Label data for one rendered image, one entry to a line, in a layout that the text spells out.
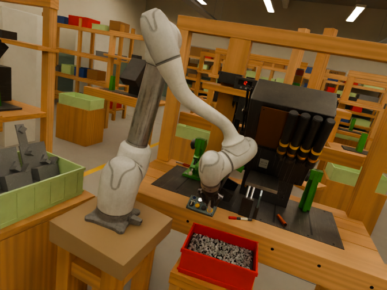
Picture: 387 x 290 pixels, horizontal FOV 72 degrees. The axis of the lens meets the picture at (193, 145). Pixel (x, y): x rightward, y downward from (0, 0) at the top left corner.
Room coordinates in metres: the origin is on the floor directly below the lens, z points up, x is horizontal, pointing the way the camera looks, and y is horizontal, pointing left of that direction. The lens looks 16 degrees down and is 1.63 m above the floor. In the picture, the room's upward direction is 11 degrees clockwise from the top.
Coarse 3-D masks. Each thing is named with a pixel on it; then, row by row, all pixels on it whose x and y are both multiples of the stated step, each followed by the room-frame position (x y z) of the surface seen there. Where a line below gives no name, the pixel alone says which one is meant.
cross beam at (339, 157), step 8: (184, 112) 2.05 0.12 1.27; (184, 120) 2.03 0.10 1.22; (192, 120) 2.02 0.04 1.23; (200, 120) 2.00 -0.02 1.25; (200, 128) 2.00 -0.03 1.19; (208, 128) 1.98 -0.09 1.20; (240, 128) 1.91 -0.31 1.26; (328, 152) 1.74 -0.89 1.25; (336, 152) 1.73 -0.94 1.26; (344, 152) 1.72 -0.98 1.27; (328, 160) 1.74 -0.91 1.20; (336, 160) 1.72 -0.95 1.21; (344, 160) 1.71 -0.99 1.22; (352, 160) 1.70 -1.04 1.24; (360, 160) 1.69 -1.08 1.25; (352, 168) 1.69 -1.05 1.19; (360, 168) 1.68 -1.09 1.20
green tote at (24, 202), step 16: (64, 160) 1.47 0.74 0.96; (64, 176) 1.29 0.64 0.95; (80, 176) 1.39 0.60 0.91; (16, 192) 1.05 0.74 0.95; (32, 192) 1.12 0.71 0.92; (48, 192) 1.20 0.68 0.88; (64, 192) 1.29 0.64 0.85; (80, 192) 1.39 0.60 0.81; (0, 208) 0.99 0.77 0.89; (16, 208) 1.05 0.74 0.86; (32, 208) 1.13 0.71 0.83; (0, 224) 0.99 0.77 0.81
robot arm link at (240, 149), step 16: (160, 64) 0.99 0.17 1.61; (176, 64) 1.00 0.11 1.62; (176, 80) 1.00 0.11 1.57; (176, 96) 1.02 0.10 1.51; (192, 96) 1.03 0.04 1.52; (208, 112) 1.06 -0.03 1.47; (224, 128) 1.09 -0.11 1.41; (224, 144) 1.10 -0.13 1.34; (240, 144) 1.08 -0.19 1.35; (256, 144) 1.14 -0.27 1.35; (240, 160) 1.07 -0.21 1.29
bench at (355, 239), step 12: (156, 168) 1.80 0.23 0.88; (168, 168) 1.84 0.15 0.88; (144, 180) 1.56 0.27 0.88; (240, 180) 1.88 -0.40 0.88; (312, 204) 1.69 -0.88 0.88; (336, 216) 1.58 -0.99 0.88; (348, 228) 1.44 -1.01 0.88; (360, 228) 1.47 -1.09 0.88; (348, 240) 1.31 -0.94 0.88; (360, 240) 1.34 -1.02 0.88; (360, 252) 1.21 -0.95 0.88; (372, 252) 1.24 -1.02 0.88; (324, 288) 1.59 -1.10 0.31
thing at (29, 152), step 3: (30, 147) 1.39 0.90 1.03; (27, 150) 1.37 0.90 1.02; (30, 150) 1.38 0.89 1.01; (24, 153) 1.37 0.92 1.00; (27, 153) 1.36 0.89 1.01; (30, 153) 1.35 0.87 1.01; (33, 153) 1.36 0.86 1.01; (42, 156) 1.45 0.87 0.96; (45, 156) 1.45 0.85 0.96; (42, 159) 1.43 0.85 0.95; (45, 159) 1.42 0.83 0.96; (48, 159) 1.43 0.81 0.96; (42, 162) 1.42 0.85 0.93; (45, 162) 1.42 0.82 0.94; (48, 162) 1.42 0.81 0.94
